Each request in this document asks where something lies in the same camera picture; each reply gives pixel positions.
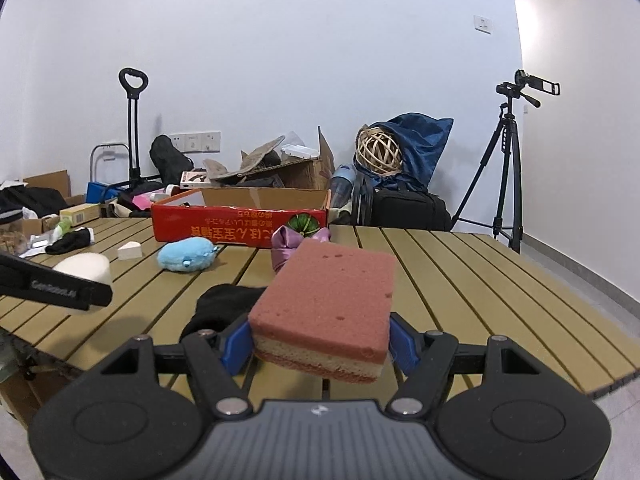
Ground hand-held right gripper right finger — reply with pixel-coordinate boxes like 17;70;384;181
387;311;576;417

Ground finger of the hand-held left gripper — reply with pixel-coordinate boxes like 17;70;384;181
0;252;113;311

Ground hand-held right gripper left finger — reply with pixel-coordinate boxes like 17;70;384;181
65;316;253;417

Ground white foam block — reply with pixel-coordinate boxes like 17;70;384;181
51;252;112;316

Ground pink layered sponge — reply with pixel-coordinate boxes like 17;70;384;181
247;241;398;385

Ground purple satin cloth bow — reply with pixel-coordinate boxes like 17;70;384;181
270;226;333;273

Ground black sock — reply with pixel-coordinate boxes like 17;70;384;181
180;283;268;341

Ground black glove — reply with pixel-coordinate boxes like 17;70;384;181
45;227;96;255

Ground white paper wrapper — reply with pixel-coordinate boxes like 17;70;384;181
27;230;63;251

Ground brown snack pile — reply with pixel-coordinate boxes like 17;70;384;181
0;227;31;256

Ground yellow paper box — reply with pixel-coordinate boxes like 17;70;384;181
59;203;101;226

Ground black clothing pile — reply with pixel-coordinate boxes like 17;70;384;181
0;185;68;226

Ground tan slatted folding table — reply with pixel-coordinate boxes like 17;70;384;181
0;217;640;401

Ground low brown cardboard box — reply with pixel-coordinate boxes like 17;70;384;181
22;170;86;208

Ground light blue plush toy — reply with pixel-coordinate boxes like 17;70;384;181
157;237;221;273

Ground blue plastic box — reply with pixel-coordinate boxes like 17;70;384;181
86;181;132;205

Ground pink and white items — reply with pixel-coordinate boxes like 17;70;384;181
115;190;176;218

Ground red open cardboard box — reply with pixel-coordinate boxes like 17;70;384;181
151;187;331;250

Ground black luggage bag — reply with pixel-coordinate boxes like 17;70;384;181
350;175;453;233

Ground light blue water bottle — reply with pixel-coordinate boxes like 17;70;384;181
330;162;357;211

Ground small black bag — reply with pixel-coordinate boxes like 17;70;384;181
149;135;195;185

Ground open brown cardboard box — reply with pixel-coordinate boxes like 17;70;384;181
202;127;337;193

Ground woven rattan ball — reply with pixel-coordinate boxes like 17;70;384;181
356;127;403;176

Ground dark blue cloth bag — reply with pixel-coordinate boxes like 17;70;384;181
354;112;455;193

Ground flat brown cardboard piece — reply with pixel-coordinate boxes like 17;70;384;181
202;135;287;181

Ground black hand trolley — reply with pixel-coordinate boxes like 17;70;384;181
118;67;151;186

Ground white metal tube frame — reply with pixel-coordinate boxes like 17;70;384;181
90;142;132;183

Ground white wall socket panel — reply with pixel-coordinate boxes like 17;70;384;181
169;131;222;153

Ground black camera tripod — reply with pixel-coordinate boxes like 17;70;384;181
450;81;542;255

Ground black camcorder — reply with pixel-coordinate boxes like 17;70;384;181
515;69;561;97

